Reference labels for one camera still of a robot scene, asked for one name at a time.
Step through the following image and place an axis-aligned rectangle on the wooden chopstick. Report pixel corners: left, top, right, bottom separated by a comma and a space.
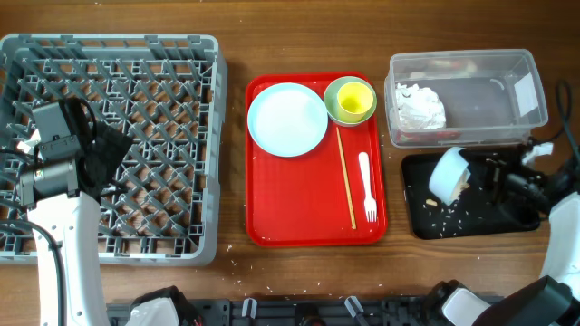
335, 127, 357, 230

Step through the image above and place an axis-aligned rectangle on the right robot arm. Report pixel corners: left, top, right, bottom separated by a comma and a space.
420, 155, 579, 326

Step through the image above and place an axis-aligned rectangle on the black waste tray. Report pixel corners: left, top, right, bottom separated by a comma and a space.
401, 153, 540, 240

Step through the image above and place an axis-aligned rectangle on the white napkin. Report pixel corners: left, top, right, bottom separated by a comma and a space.
395, 83, 447, 129

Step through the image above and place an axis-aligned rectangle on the clear plastic bin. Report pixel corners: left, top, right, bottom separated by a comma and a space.
384, 49, 548, 149

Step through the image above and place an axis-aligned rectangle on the leftover rice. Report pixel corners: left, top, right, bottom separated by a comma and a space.
418, 186, 502, 238

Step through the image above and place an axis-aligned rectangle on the white plastic fork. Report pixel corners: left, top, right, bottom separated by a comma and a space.
358, 152, 377, 223

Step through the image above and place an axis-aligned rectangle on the red snack wrapper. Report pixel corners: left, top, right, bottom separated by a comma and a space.
398, 131, 461, 142

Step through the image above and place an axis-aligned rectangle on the green bowl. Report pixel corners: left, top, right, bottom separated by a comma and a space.
324, 76, 378, 127

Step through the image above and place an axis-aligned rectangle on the grey dishwasher rack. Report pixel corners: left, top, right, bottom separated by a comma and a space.
1, 34, 227, 266

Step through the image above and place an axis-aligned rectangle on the yellow cup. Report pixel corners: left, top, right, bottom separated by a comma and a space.
337, 81, 374, 123

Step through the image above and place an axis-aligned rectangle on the small light blue bowl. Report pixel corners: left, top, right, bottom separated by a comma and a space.
429, 147, 471, 206

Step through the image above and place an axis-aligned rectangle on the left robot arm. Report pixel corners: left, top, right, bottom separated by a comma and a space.
17, 121, 132, 325

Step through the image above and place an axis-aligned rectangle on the large light blue plate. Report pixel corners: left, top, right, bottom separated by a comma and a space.
246, 82, 328, 158

